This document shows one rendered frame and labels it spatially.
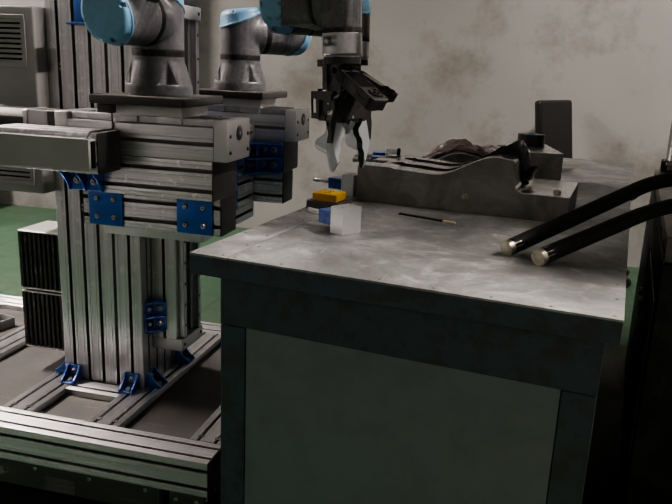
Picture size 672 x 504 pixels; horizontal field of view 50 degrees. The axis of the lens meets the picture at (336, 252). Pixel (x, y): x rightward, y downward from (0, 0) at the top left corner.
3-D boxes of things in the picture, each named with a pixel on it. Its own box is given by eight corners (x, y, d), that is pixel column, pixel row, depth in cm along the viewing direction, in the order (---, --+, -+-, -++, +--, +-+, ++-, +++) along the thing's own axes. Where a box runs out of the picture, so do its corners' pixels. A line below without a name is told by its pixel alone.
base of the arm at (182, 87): (111, 93, 158) (110, 47, 156) (145, 92, 172) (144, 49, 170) (174, 97, 155) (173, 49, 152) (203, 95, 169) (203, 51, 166)
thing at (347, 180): (308, 190, 187) (309, 170, 185) (318, 188, 191) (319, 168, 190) (352, 196, 181) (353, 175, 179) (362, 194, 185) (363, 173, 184)
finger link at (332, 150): (316, 169, 139) (327, 123, 139) (337, 172, 135) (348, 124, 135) (305, 165, 137) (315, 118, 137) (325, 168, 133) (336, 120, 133)
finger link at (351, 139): (354, 160, 146) (344, 117, 142) (375, 162, 142) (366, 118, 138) (344, 166, 144) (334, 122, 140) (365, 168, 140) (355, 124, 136)
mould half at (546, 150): (380, 183, 204) (382, 144, 201) (382, 170, 229) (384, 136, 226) (559, 193, 200) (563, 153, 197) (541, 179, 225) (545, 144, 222)
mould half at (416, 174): (355, 200, 176) (358, 145, 173) (388, 186, 200) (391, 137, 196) (566, 224, 158) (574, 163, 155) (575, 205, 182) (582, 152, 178)
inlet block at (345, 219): (298, 223, 148) (299, 197, 147) (317, 220, 151) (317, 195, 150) (342, 236, 139) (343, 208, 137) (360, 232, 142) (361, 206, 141)
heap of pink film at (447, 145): (422, 163, 205) (424, 135, 203) (421, 156, 222) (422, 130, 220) (514, 168, 203) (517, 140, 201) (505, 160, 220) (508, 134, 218)
